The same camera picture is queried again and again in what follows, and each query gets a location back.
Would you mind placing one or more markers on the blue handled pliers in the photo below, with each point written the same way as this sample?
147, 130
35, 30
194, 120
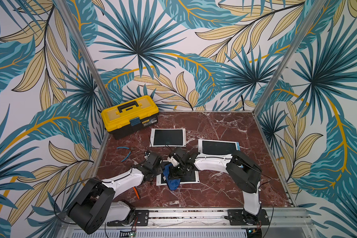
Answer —
125, 149

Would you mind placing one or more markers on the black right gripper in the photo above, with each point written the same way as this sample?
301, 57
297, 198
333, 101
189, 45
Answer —
178, 171

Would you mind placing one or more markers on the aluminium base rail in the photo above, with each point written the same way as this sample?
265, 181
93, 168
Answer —
279, 222

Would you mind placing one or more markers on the left aluminium corner post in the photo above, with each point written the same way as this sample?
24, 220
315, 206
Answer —
77, 36

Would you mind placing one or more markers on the aluminium corner post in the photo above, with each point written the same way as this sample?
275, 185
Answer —
77, 36
304, 28

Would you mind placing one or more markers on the right aluminium corner post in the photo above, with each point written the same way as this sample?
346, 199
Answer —
304, 28

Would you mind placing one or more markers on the blue framed drawing tablet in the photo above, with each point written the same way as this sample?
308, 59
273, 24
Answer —
216, 147

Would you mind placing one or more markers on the blue microfiber cloth black trim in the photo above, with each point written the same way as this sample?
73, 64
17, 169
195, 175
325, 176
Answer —
172, 183

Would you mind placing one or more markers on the yellow black toolbox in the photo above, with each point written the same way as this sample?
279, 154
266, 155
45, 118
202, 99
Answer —
127, 118

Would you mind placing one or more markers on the white drawing tablet rear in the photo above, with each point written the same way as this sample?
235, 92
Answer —
168, 137

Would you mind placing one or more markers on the white drawing tablet front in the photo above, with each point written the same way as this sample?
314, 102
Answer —
189, 179

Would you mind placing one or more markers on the white drawing tablet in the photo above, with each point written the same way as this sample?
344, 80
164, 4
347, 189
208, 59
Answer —
189, 179
168, 137

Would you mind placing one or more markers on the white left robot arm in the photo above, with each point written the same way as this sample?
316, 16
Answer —
94, 206

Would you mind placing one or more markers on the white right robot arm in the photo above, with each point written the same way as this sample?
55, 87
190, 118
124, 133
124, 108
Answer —
245, 173

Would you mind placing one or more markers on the orange handled cutter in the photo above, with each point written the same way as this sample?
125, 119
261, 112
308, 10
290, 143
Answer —
136, 193

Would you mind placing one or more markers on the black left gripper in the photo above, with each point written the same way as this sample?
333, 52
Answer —
159, 168

